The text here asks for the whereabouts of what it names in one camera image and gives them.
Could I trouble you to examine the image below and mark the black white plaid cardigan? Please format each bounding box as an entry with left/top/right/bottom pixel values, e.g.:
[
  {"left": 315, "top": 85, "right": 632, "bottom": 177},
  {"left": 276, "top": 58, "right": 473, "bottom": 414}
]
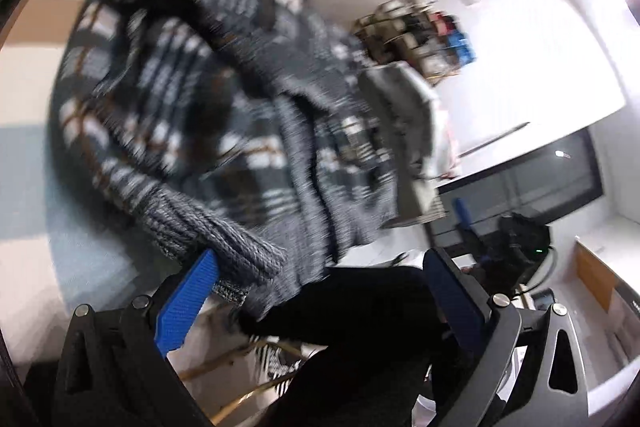
[{"left": 53, "top": 0, "right": 396, "bottom": 319}]

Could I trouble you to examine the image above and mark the checkered blue brown bedsheet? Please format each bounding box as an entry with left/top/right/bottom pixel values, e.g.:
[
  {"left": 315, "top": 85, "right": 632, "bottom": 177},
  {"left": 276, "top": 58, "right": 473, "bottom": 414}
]
[{"left": 1, "top": 0, "right": 155, "bottom": 364}]

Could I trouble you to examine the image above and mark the grey folded garment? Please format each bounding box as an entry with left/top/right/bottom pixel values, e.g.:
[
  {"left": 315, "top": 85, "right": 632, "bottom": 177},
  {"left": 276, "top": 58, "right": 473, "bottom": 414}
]
[{"left": 358, "top": 62, "right": 461, "bottom": 228}]

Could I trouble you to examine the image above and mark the wooden shoe rack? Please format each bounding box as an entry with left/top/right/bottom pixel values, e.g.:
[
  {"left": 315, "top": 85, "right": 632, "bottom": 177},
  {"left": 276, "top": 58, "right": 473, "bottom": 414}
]
[{"left": 352, "top": 0, "right": 476, "bottom": 86}]

